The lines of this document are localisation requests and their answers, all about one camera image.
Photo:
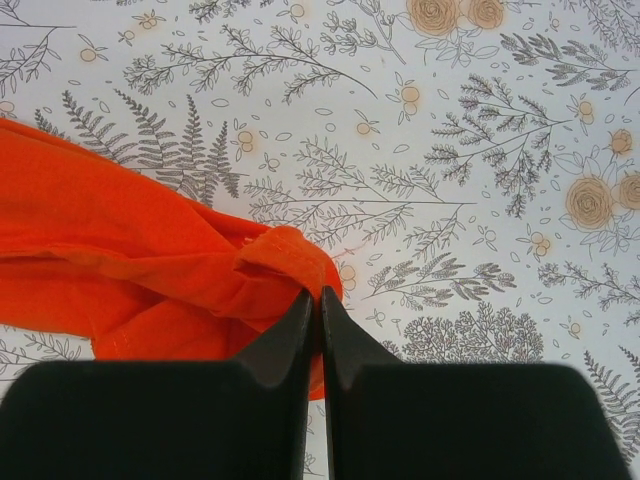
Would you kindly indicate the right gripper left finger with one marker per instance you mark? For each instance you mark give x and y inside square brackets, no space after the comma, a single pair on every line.
[243,418]

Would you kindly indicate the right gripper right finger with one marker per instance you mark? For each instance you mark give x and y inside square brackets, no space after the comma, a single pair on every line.
[387,419]

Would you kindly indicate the orange t shirt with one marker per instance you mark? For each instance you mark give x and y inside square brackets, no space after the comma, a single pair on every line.
[92,249]

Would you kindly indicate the floral patterned table mat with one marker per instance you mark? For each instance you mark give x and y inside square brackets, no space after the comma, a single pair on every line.
[465,163]

